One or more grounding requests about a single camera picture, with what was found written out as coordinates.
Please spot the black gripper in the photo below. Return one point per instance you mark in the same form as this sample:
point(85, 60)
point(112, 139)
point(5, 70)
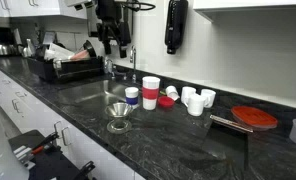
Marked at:
point(113, 15)

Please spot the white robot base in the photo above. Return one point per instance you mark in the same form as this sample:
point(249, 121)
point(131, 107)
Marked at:
point(1, 153)

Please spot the chrome tap spout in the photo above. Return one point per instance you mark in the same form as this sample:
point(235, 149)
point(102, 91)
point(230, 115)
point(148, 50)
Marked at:
point(133, 66)

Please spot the chrome sink fixture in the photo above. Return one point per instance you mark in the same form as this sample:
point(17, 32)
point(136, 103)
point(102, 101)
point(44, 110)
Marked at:
point(109, 66)

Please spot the black round utensil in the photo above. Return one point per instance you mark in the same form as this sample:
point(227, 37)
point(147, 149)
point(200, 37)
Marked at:
point(89, 48)

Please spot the pink dish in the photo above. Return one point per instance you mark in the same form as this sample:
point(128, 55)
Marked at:
point(80, 55)

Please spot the black dish rack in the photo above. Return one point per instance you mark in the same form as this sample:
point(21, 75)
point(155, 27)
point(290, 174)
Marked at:
point(71, 70)

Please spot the stainless steel sink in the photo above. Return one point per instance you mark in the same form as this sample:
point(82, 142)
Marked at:
point(91, 93)

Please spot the white cup blue band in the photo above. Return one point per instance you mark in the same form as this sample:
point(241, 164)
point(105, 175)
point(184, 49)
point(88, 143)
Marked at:
point(132, 96)

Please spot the white dishes in rack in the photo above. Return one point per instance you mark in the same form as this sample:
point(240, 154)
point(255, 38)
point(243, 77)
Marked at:
point(58, 51)

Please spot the tall white red-band cup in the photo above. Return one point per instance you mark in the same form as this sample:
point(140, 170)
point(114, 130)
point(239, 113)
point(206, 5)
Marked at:
point(151, 95)

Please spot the steel funnel coffee dripper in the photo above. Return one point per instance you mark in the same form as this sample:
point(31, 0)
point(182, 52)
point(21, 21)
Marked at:
point(119, 111)

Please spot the green yellow sponge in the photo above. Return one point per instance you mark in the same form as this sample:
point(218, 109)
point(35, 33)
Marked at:
point(162, 92)

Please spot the grey propped panel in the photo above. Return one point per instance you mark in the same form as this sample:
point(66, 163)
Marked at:
point(48, 38)

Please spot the small plain white cup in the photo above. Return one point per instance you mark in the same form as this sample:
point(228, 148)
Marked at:
point(172, 92)

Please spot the small red round lid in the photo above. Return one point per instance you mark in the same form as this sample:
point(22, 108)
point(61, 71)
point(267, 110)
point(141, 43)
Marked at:
point(165, 102)

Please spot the white ceramic mug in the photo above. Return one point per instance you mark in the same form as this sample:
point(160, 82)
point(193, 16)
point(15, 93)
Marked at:
point(210, 96)
point(187, 93)
point(196, 106)

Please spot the white bottle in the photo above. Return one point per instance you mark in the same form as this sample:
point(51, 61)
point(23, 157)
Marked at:
point(29, 49)

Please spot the white base cabinets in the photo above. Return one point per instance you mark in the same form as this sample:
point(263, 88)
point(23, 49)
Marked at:
point(38, 116)

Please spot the steel kettle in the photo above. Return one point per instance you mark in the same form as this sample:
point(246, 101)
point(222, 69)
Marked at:
point(3, 50)

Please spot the black clamp lever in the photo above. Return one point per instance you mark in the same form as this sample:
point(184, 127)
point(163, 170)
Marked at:
point(85, 168)

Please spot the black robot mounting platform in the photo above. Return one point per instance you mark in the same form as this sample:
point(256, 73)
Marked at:
point(51, 166)

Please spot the long metallic bar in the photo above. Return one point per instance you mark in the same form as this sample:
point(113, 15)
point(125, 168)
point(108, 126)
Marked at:
point(231, 124)

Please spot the dark glossy flat board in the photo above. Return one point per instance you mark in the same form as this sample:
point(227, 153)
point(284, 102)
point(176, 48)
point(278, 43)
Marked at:
point(226, 146)

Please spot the grey wall box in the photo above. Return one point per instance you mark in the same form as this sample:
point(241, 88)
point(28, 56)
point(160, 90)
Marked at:
point(92, 23)

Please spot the black wall-mounted dispenser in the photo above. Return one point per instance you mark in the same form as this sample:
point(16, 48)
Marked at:
point(175, 26)

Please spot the white wall cabinet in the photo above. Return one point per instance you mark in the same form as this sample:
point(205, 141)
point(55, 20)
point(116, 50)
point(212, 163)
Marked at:
point(248, 5)

